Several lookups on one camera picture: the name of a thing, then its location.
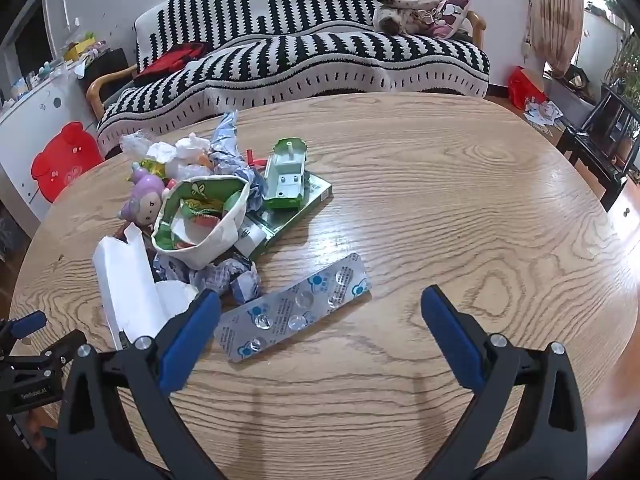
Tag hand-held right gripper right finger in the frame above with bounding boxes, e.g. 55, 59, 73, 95
420, 284, 588, 480

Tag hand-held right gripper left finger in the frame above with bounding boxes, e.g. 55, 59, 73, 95
56, 287, 223, 480

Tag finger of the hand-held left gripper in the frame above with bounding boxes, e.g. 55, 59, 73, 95
0, 310, 48, 356
27, 329, 91, 377

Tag blue white wrapper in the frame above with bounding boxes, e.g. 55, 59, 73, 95
152, 252, 263, 306

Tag white paper tissue pack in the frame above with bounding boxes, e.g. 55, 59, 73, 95
92, 223, 201, 352

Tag silver pill blister pack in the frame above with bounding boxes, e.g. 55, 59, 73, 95
214, 252, 373, 363

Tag green box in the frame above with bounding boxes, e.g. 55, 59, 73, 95
235, 170, 333, 261

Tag silver blue foil wrapper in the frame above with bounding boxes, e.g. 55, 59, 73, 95
207, 110, 271, 211

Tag pink purple toy doll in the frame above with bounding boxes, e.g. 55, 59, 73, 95
116, 167, 176, 229

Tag red bear-shaped stool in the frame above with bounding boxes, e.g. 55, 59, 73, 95
31, 121, 105, 204

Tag yellow green wrapper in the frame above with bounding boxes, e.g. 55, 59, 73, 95
131, 157, 169, 179

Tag clear plastic bag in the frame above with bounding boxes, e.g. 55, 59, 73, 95
119, 129, 161, 159

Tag white cabinet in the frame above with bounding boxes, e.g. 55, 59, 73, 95
0, 62, 101, 226

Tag black chair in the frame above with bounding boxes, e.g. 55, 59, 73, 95
556, 82, 640, 213

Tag scattered paper cards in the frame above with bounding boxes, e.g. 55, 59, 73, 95
522, 100, 566, 129

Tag red bag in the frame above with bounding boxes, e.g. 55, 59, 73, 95
509, 66, 548, 111

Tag black side box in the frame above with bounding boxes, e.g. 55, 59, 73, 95
82, 49, 133, 106

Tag yellow box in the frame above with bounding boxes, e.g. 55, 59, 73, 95
62, 32, 98, 62

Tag red cloth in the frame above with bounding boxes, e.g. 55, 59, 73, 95
132, 41, 213, 86

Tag black white striped blanket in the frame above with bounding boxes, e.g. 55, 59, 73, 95
96, 0, 491, 156

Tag potted plant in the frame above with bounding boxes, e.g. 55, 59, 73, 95
605, 35, 640, 111

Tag pink cartoon pillow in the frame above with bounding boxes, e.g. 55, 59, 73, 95
430, 0, 474, 40

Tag patterned curtain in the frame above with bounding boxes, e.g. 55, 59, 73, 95
530, 0, 586, 78

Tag wooden frame sofa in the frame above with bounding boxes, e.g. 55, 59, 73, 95
86, 0, 492, 158

